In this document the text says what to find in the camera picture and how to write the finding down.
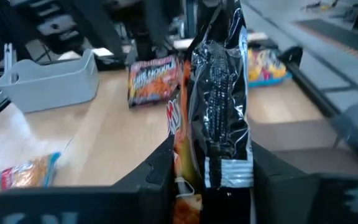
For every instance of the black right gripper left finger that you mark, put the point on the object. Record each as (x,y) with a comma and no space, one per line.
(104,205)

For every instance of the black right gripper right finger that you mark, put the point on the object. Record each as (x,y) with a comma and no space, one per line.
(306,199)

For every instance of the blue-edged Maruchan ramen pack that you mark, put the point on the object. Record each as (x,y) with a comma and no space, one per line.
(26,174)
(266,70)

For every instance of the grey plastic bin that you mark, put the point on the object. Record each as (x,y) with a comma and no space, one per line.
(51,87)

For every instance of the black Maruchan fire noodle pack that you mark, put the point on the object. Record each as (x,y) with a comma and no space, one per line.
(219,93)
(152,82)

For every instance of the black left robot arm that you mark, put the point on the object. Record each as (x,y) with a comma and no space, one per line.
(104,31)

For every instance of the black hazard-striped floor mat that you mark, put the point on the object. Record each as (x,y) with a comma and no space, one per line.
(337,37)

